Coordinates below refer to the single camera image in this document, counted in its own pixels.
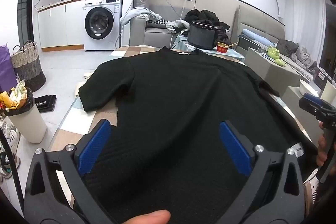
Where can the teal checked cloth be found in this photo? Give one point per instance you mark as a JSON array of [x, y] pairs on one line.
[[235, 56]]

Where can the white basin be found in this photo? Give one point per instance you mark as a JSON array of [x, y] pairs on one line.
[[308, 87]]

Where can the grey upholstered bed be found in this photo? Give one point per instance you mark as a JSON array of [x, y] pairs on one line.
[[257, 22]]

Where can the woven laundry basket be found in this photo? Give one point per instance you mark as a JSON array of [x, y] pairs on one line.
[[29, 69]]

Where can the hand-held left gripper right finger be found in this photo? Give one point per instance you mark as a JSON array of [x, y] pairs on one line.
[[235, 148]]

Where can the red instant noodle cup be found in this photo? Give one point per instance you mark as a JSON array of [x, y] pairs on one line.
[[221, 48]]

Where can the pile of black clothes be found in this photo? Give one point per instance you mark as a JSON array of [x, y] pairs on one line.
[[204, 16]]

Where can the person's dark hair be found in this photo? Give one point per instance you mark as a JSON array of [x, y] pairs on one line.
[[325, 203]]

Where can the person's left hand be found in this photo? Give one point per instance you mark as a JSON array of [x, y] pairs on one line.
[[147, 217]]

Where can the white green sneaker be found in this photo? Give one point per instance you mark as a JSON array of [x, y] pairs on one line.
[[8, 166]]

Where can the white trash bin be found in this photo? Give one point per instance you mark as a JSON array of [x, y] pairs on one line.
[[27, 124]]

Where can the grey sofa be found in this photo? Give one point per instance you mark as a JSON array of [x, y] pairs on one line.
[[155, 36]]

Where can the black knit sweater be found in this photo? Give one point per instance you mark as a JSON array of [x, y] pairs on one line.
[[170, 95]]

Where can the purple bag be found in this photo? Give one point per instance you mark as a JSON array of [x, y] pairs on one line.
[[6, 69]]

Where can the light blue blanket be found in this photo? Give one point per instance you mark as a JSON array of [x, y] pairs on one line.
[[139, 14]]

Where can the black countertop oven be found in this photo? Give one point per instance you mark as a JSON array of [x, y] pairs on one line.
[[200, 36]]

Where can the grey ottoman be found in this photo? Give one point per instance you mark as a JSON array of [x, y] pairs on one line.
[[291, 98]]

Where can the houndstooth cushion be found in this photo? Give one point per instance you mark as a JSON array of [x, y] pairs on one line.
[[158, 22]]

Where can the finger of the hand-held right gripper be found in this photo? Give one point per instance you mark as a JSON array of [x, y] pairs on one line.
[[312, 106]]

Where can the person's right hand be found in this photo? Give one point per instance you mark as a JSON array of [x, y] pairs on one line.
[[322, 150]]

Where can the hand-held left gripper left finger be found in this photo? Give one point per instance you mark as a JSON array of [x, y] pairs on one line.
[[94, 146]]

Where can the white washing machine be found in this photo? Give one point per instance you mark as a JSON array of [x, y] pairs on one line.
[[105, 37]]

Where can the black floor tray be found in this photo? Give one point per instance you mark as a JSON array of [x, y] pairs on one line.
[[46, 103]]

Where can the green toy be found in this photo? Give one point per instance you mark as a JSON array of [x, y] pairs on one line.
[[274, 53]]

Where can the grey cabinet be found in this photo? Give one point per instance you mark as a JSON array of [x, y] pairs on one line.
[[265, 69]]

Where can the dark jacket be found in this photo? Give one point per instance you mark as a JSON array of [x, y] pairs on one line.
[[291, 49]]

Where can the white kitchen base cabinet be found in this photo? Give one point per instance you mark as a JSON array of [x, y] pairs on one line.
[[60, 27]]

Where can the white slipper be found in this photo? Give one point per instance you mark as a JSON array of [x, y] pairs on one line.
[[88, 75]]

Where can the black box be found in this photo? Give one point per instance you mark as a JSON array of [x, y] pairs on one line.
[[319, 78]]

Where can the blue pillow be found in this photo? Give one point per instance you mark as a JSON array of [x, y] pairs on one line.
[[254, 35]]

